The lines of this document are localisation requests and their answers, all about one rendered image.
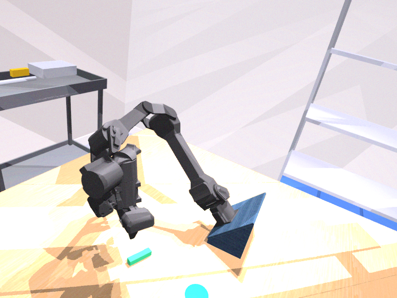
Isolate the cyan circle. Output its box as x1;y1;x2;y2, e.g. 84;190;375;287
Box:
185;284;208;298

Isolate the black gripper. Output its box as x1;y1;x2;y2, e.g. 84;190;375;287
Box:
114;177;154;239

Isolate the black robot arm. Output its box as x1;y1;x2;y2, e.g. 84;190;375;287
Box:
79;101;239;226

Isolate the green rectangular block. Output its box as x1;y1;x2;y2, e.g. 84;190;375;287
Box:
127;247;152;266

